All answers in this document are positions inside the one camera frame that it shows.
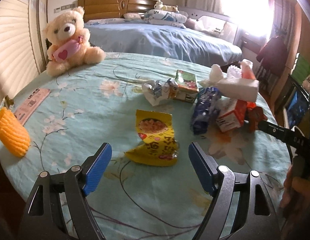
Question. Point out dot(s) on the white silver wrapper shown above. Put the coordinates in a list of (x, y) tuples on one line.
[(156, 92)]

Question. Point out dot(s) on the red brown carton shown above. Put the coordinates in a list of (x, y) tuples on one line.
[(254, 114)]

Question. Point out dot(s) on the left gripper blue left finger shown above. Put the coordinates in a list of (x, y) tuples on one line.
[(94, 167)]

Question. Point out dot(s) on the blue white folded quilt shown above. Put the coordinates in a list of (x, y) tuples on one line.
[(161, 17)]

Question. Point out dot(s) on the green milk carton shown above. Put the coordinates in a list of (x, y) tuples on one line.
[(183, 87)]

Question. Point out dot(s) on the wooden headboard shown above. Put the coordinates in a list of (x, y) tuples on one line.
[(102, 9)]

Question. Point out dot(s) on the teal floral bedsheet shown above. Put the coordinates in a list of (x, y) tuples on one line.
[(95, 104)]

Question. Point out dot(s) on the orange white plastic bag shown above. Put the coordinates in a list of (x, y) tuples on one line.
[(246, 67)]

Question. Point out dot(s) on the grey bed guard rail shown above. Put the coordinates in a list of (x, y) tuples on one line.
[(211, 23)]

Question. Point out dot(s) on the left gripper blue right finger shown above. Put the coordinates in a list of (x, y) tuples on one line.
[(205, 168)]

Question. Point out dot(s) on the cream teddy bear pink heart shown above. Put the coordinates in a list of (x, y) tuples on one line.
[(70, 46)]

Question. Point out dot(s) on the green stacked boxes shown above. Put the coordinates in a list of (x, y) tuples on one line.
[(301, 69)]

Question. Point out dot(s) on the white foam net sleeve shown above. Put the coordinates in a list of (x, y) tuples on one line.
[(217, 74)]

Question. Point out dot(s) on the white foam block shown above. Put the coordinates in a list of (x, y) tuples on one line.
[(240, 89)]

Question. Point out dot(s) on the red white 1928 milk carton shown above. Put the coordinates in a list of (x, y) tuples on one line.
[(231, 115)]

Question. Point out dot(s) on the small plush toys on quilt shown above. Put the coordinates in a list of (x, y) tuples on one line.
[(159, 5)]

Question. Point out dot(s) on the yellow snack wrapper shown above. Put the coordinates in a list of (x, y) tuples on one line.
[(158, 147)]

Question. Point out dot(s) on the blue snack bag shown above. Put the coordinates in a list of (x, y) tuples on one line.
[(206, 110)]

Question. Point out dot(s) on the pink white pillow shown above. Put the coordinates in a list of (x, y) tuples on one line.
[(132, 16)]

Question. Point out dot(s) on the dark red hanging coat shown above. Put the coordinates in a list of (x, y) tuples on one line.
[(273, 56)]

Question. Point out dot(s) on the person's right hand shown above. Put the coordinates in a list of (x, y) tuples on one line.
[(299, 185)]

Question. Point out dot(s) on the blue bed cover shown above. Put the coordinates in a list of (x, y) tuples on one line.
[(188, 45)]

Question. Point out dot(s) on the black tv cabinet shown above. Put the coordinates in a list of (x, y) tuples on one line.
[(293, 105)]

